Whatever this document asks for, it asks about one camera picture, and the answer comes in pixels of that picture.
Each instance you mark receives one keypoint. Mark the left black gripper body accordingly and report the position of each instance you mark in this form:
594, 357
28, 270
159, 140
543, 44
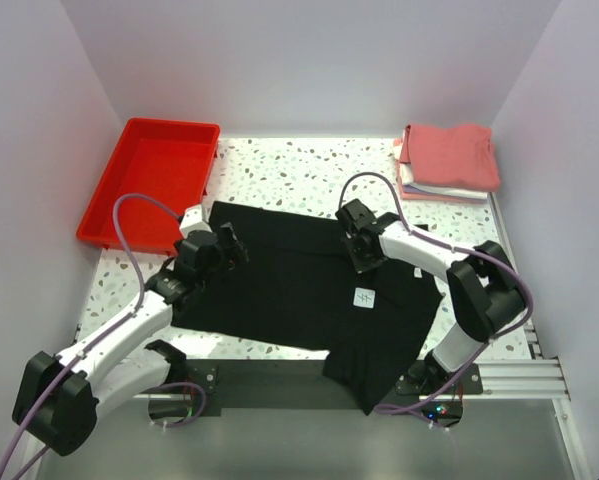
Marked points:
224, 259

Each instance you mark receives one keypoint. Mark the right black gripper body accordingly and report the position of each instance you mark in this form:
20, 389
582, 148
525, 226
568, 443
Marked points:
362, 262

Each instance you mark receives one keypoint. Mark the black t shirt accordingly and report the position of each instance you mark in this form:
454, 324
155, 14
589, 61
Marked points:
299, 289

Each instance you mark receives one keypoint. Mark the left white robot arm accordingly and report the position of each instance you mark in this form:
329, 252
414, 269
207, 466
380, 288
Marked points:
56, 401

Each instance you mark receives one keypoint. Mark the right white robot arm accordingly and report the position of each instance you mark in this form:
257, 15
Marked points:
485, 291

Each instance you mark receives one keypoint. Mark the lavender folded t shirt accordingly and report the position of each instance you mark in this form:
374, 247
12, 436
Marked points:
444, 191

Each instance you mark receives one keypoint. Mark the red plastic tray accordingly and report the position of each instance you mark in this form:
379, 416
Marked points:
169, 161

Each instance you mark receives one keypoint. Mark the pink folded t shirt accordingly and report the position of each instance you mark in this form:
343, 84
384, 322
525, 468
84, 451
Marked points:
461, 156

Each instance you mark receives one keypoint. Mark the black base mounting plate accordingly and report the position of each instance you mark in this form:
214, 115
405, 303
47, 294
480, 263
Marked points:
293, 385

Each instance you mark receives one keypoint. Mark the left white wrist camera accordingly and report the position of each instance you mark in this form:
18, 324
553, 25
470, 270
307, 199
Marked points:
193, 219

